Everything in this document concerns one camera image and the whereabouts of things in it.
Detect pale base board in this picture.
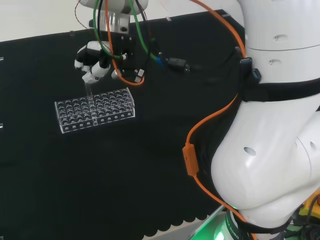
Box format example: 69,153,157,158
142,204,229,240

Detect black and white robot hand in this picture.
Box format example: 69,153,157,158
73,41,123,85

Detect clear glass test tube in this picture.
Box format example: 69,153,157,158
84,81,99,125

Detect black arm strap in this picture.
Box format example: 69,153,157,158
239,77,320,103

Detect orange cable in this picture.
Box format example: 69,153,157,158
104,0,257,240

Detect black USB hub blue ports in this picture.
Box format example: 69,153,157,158
239,56,263,82

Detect clear acrylic test tube rack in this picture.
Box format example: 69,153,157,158
54,87,136,135

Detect yellow stop button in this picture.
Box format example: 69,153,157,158
298,188,320,218

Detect black cable with USB plug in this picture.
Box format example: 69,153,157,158
132,0,157,85

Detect thin red wire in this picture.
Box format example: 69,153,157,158
74,0,95,35

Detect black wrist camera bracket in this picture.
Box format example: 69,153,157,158
109,31,137,76

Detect green cable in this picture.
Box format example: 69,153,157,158
92,0,161,63

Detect black bench cloth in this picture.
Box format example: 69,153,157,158
0,9,247,240

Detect black cable adapter box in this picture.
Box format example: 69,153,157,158
166,56,192,73

